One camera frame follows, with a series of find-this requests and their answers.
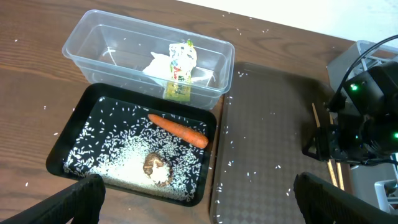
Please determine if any cooked mushroom scrap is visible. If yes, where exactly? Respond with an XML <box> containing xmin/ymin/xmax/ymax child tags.
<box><xmin>142</xmin><ymin>153</ymin><xmax>173</xmax><ymax>187</ymax></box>

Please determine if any foil and paper wrapper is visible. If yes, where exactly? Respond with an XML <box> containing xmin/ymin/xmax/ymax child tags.
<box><xmin>142</xmin><ymin>39</ymin><xmax>215</xmax><ymax>102</ymax></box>

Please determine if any grey dishwasher rack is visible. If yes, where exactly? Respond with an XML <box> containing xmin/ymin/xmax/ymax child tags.
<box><xmin>326</xmin><ymin>40</ymin><xmax>397</xmax><ymax>215</ymax></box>

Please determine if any wooden chopstick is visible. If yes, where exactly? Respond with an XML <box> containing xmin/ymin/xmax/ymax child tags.
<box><xmin>328</xmin><ymin>113</ymin><xmax>346</xmax><ymax>191</ymax></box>
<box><xmin>312</xmin><ymin>103</ymin><xmax>338</xmax><ymax>187</ymax></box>

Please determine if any spilled rice pile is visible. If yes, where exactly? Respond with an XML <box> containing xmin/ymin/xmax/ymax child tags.
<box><xmin>63</xmin><ymin>96</ymin><xmax>208</xmax><ymax>202</ymax></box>

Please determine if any clear plastic bin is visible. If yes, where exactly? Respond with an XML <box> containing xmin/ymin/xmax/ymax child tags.
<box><xmin>62</xmin><ymin>10</ymin><xmax>235</xmax><ymax>110</ymax></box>

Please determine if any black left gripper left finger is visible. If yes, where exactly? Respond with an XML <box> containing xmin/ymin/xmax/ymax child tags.
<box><xmin>2</xmin><ymin>174</ymin><xmax>106</xmax><ymax>224</ymax></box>

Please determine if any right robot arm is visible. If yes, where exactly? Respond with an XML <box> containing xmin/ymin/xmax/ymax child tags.
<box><xmin>302</xmin><ymin>61</ymin><xmax>397</xmax><ymax>166</ymax></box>

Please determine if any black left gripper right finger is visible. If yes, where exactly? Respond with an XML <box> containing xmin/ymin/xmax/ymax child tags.
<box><xmin>294</xmin><ymin>172</ymin><xmax>397</xmax><ymax>224</ymax></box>

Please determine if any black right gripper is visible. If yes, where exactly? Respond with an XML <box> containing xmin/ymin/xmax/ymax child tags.
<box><xmin>302</xmin><ymin>124</ymin><xmax>382</xmax><ymax>165</ymax></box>

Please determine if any orange carrot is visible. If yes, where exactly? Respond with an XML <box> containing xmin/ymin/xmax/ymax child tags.
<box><xmin>148</xmin><ymin>114</ymin><xmax>209</xmax><ymax>149</ymax></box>

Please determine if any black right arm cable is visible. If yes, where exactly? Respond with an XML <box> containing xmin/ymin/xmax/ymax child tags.
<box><xmin>325</xmin><ymin>34</ymin><xmax>398</xmax><ymax>113</ymax></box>

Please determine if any brown serving tray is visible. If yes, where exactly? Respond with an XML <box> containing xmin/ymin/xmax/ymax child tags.
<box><xmin>208</xmin><ymin>61</ymin><xmax>354</xmax><ymax>224</ymax></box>

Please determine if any black waste tray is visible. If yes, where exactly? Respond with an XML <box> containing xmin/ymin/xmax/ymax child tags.
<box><xmin>46</xmin><ymin>83</ymin><xmax>216</xmax><ymax>207</ymax></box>

